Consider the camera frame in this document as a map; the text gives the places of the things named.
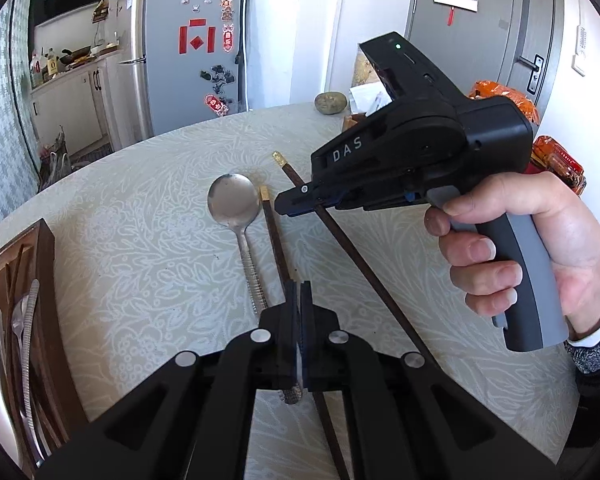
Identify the small dark metal spoon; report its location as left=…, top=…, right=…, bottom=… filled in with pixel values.
left=10, top=294, right=31, bottom=411

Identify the wooden chopstick gold tip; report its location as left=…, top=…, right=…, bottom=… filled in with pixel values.
left=272, top=152, right=440, bottom=368
left=259, top=185, right=350, bottom=479

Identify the white kitchen cabinet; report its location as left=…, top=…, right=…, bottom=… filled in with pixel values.
left=30, top=53, right=122, bottom=158

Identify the patterned sliding door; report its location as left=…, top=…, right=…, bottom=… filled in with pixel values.
left=0, top=0, right=41, bottom=222

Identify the clear snack container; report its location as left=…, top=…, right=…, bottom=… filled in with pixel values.
left=351, top=49, right=379, bottom=87

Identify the grey entrance door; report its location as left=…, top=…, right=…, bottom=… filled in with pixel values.
left=405, top=0, right=565, bottom=114

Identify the silver fork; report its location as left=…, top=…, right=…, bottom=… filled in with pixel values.
left=0, top=308, right=24, bottom=468

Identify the person's right hand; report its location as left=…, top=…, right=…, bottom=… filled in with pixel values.
left=425, top=172, right=600, bottom=351

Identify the grey stone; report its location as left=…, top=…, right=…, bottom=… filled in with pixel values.
left=314, top=91, right=348, bottom=115

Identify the large spoon textured handle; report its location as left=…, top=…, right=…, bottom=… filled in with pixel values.
left=206, top=172, right=304, bottom=406

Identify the plastic bag on floor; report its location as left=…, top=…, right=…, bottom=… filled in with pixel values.
left=38, top=128, right=72, bottom=191

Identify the orange snack package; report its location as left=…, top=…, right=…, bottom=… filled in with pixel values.
left=467, top=79, right=541, bottom=126

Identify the brown wooden tray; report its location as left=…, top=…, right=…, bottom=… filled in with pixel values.
left=0, top=220, right=87, bottom=479

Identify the grey refrigerator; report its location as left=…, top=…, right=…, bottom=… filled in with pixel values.
left=116, top=0, right=248, bottom=142

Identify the wooden side tray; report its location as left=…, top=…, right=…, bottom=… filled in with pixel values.
left=341, top=113, right=366, bottom=132

